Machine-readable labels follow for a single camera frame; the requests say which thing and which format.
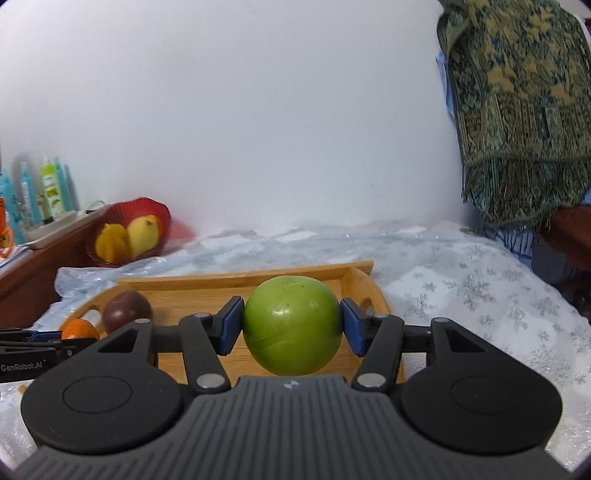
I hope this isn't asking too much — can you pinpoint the orange tangerine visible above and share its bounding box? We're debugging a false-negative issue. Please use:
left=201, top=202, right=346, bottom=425
left=61, top=319, right=100, bottom=340

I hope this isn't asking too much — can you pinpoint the green apple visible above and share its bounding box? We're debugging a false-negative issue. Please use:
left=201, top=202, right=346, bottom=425
left=242, top=276, right=342, bottom=376

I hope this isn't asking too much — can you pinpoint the wooden bamboo tray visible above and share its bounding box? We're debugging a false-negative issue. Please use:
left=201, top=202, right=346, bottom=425
left=18, top=260, right=407, bottom=395

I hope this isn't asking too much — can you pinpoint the brown wooden side cabinet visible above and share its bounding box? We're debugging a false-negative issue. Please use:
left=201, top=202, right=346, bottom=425
left=0, top=207, right=106, bottom=328

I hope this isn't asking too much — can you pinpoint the white snowflake table cloth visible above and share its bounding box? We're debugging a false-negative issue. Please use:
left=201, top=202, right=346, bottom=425
left=1, top=225, right=590, bottom=479

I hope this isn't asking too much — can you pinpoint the dark purple round fruit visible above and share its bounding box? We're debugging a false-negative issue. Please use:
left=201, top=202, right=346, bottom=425
left=101, top=290, right=153, bottom=333

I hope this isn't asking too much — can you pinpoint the white rectangular tray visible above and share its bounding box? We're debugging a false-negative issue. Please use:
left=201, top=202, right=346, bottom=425
left=24, top=211, right=78, bottom=250

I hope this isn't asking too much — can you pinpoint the yellow mango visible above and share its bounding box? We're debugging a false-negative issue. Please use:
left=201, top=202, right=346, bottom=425
left=127, top=215, right=161, bottom=260

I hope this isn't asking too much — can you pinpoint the yellow star fruit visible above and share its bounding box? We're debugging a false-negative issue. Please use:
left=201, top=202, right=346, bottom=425
left=94, top=223, right=131, bottom=265

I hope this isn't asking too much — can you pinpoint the teal bottle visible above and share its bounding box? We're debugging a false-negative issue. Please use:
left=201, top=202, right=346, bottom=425
left=20, top=161, right=42, bottom=227

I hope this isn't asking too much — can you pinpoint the red fruit bowl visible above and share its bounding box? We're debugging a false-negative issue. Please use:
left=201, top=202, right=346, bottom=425
left=87, top=197, right=171, bottom=267

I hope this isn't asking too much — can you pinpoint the green white tube bottle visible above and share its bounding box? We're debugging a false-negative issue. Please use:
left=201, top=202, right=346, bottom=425
left=41, top=156, right=65, bottom=217

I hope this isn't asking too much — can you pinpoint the blue cloth behind shawl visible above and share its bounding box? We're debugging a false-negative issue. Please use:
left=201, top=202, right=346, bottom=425
left=436, top=51, right=456, bottom=119

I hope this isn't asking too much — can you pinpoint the patterned green fringed shawl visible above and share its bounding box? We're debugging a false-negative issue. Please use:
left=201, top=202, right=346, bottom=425
left=437, top=1, right=590, bottom=228

